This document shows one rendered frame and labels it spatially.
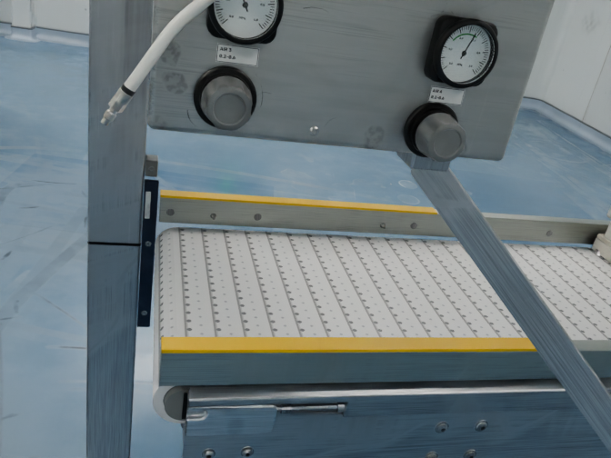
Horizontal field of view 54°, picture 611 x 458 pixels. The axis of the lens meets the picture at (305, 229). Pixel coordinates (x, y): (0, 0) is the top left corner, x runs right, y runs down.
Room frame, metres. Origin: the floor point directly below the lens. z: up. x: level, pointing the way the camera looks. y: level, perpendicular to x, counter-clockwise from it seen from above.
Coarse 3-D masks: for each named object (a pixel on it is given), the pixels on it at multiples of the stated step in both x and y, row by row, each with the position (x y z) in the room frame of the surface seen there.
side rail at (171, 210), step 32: (224, 224) 0.62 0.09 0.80; (256, 224) 0.63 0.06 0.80; (288, 224) 0.64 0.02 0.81; (320, 224) 0.65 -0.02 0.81; (352, 224) 0.67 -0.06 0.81; (416, 224) 0.69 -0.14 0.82; (512, 224) 0.73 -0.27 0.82; (544, 224) 0.74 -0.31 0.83; (576, 224) 0.76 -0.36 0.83; (608, 224) 0.77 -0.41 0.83
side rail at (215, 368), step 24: (168, 360) 0.34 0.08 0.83; (192, 360) 0.35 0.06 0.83; (216, 360) 0.35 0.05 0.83; (240, 360) 0.36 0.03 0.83; (264, 360) 0.36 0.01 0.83; (288, 360) 0.37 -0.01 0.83; (312, 360) 0.37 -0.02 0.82; (336, 360) 0.38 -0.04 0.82; (360, 360) 0.38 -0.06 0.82; (384, 360) 0.39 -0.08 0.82; (408, 360) 0.40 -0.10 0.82; (432, 360) 0.40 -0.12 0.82; (456, 360) 0.41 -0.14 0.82; (480, 360) 0.42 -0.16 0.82; (504, 360) 0.42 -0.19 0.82; (528, 360) 0.43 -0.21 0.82; (600, 360) 0.45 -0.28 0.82; (168, 384) 0.34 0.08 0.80; (192, 384) 0.35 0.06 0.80; (216, 384) 0.35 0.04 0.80
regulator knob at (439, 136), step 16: (432, 96) 0.35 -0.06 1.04; (448, 96) 0.35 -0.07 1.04; (416, 112) 0.34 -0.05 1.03; (432, 112) 0.34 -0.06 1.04; (448, 112) 0.35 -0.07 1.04; (416, 128) 0.34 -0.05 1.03; (432, 128) 0.33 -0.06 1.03; (448, 128) 0.33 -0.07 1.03; (416, 144) 0.34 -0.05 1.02; (432, 144) 0.32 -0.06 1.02; (448, 144) 0.33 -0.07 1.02; (464, 144) 0.33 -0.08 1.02; (448, 160) 0.33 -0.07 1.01
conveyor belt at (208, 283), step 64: (192, 256) 0.54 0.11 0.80; (256, 256) 0.57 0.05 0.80; (320, 256) 0.60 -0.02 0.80; (384, 256) 0.62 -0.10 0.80; (448, 256) 0.66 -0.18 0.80; (576, 256) 0.73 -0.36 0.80; (192, 320) 0.43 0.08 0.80; (256, 320) 0.45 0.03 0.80; (320, 320) 0.47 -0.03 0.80; (384, 320) 0.49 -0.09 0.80; (448, 320) 0.51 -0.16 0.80; (512, 320) 0.53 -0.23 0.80; (576, 320) 0.56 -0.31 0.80
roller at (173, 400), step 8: (168, 392) 0.36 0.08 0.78; (176, 392) 0.35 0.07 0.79; (184, 392) 0.35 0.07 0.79; (168, 400) 0.35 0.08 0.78; (176, 400) 0.35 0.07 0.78; (184, 400) 0.35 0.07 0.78; (168, 408) 0.35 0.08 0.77; (176, 408) 0.35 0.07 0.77; (184, 408) 0.35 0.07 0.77; (176, 416) 0.35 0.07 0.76; (184, 416) 0.35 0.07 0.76
